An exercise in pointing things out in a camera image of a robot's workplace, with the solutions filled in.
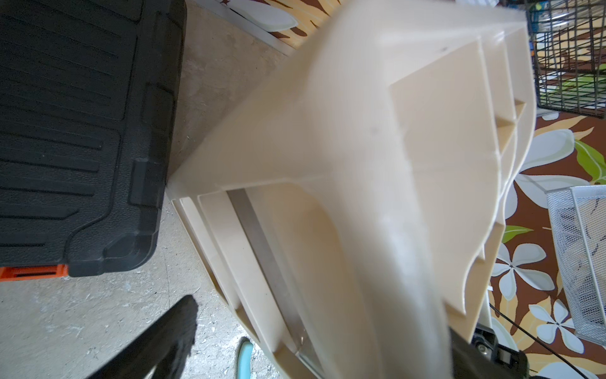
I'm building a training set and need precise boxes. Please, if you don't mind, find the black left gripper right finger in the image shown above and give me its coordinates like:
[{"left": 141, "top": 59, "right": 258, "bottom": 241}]
[{"left": 450, "top": 326, "right": 528, "bottom": 379}]

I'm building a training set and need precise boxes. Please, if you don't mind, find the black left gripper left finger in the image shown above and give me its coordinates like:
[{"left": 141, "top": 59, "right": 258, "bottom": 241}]
[{"left": 89, "top": 295, "right": 198, "bottom": 378}]

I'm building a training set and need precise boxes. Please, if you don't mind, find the blue fruit knife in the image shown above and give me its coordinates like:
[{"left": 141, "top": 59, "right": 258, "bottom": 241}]
[{"left": 236, "top": 337, "right": 254, "bottom": 379}]

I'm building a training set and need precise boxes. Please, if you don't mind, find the beige plastic drawer organizer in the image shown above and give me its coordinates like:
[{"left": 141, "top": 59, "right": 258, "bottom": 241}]
[{"left": 167, "top": 1, "right": 536, "bottom": 378}]

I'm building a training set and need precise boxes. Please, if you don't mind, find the white mesh corner basket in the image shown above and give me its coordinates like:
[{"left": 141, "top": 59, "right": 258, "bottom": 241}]
[{"left": 547, "top": 185, "right": 605, "bottom": 346}]

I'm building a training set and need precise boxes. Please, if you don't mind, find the black plastic tool case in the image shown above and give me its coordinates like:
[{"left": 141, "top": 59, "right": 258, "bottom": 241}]
[{"left": 1, "top": 0, "right": 187, "bottom": 282}]

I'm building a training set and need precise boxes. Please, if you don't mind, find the black wire wall basket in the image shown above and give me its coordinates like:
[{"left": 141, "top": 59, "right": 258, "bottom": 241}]
[{"left": 522, "top": 1, "right": 605, "bottom": 119}]

